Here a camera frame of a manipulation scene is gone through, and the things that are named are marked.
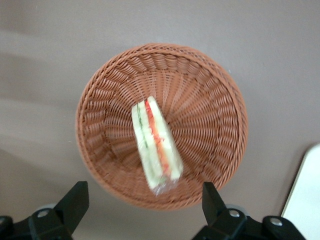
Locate triangle sandwich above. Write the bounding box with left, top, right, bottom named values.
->
left=131, top=96, right=183, bottom=196

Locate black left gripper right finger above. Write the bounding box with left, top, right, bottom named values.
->
left=192, top=181, right=307, bottom=240

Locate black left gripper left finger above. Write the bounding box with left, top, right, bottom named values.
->
left=0, top=181, right=90, bottom=240

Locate round brown wicker basket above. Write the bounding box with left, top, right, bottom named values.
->
left=74, top=42, right=250, bottom=212

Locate cream plastic tray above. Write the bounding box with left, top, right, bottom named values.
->
left=280, top=143, right=320, bottom=240

